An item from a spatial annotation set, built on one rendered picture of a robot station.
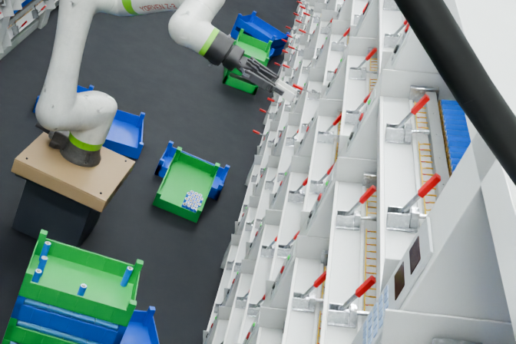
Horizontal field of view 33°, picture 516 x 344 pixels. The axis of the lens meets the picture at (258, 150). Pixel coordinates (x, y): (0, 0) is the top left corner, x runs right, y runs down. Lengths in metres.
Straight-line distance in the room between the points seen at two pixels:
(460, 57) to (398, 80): 1.00
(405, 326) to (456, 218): 0.13
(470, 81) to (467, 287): 0.38
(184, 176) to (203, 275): 0.58
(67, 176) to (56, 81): 0.34
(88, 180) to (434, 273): 2.25
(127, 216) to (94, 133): 0.59
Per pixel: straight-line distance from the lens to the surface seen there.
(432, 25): 0.53
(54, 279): 2.46
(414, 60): 1.52
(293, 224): 2.16
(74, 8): 2.83
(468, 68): 0.54
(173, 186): 3.73
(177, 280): 3.30
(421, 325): 0.91
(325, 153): 2.12
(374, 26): 2.24
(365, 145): 1.59
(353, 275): 1.36
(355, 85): 2.06
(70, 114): 2.94
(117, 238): 3.38
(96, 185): 3.02
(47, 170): 3.01
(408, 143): 1.37
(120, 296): 2.48
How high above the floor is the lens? 1.96
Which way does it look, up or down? 27 degrees down
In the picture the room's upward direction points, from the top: 25 degrees clockwise
